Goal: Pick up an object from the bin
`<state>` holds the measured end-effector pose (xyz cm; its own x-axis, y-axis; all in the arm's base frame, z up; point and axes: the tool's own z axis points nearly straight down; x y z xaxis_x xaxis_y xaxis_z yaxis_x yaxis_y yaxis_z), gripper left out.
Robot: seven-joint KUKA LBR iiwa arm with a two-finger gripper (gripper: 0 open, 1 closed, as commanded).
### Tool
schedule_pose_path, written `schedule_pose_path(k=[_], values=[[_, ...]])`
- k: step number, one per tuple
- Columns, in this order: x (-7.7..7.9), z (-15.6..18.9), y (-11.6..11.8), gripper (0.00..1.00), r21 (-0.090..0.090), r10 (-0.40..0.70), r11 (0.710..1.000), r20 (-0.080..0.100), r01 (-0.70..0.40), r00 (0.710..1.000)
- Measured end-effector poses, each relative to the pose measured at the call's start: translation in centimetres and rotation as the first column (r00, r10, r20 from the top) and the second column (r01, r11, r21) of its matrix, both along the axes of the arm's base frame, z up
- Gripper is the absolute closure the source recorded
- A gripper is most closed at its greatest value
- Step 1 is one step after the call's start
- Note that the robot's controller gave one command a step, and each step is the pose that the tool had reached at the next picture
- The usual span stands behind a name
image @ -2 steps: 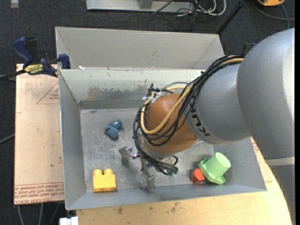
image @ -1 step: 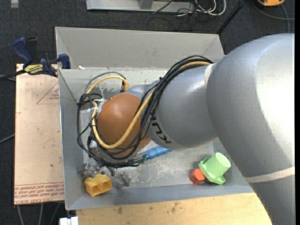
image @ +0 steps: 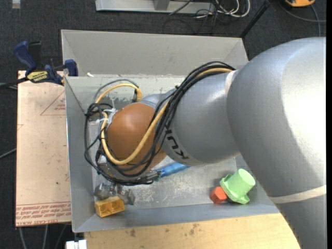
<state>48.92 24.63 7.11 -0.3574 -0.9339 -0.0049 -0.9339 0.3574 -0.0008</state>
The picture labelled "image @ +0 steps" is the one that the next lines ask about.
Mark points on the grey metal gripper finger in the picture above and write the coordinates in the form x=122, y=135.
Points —
x=102, y=191
x=127, y=194

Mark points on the yellow two-hole block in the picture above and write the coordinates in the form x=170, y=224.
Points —
x=109, y=207

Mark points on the blue long plastic piece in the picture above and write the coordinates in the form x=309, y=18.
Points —
x=172, y=168

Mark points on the grey metal bin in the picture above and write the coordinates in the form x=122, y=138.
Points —
x=181, y=191

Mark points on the brown cardboard board red print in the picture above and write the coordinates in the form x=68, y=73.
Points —
x=41, y=149

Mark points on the orange-red small block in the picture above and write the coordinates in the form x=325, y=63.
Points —
x=218, y=194

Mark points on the light green cylinder with base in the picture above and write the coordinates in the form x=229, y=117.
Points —
x=238, y=185

